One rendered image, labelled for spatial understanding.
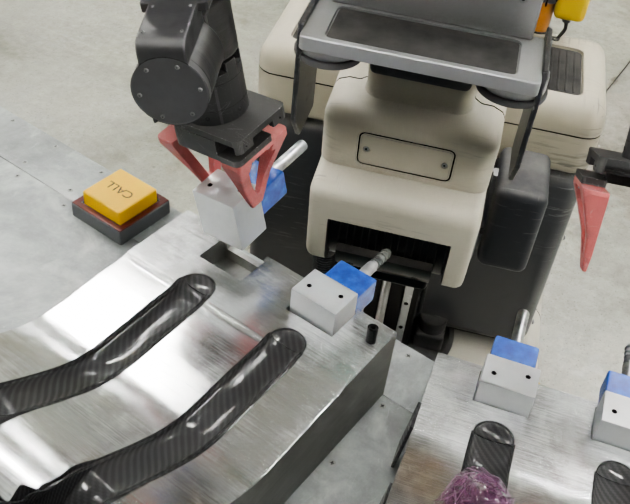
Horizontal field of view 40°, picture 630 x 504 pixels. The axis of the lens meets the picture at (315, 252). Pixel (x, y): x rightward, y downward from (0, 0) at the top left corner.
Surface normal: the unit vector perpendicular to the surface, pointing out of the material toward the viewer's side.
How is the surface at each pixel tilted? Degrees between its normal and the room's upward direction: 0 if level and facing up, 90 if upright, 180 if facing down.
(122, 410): 22
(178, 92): 93
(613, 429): 90
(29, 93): 0
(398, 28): 0
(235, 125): 11
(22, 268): 0
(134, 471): 28
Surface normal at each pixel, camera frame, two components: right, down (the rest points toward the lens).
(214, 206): -0.60, 0.60
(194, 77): -0.11, 0.70
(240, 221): 0.79, 0.36
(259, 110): -0.10, -0.71
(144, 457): 0.44, -0.83
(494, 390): -0.33, 0.61
